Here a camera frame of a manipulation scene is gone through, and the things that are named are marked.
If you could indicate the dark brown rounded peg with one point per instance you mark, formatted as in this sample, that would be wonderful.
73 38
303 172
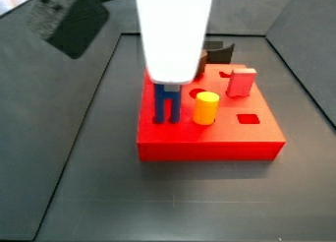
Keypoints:
201 64

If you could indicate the pink rectangular block peg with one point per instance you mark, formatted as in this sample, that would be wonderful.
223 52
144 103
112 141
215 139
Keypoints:
241 80

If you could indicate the yellow cylinder peg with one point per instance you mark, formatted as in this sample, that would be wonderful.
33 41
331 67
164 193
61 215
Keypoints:
205 108

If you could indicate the black curved holder stand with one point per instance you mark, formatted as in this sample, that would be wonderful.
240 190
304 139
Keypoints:
219 53

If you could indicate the red peg board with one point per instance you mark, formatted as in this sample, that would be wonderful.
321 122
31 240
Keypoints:
243 134

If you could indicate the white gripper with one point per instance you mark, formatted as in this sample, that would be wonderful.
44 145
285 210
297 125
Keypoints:
172 28

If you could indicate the blue square-circle peg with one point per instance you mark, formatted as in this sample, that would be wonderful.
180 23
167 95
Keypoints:
167 104

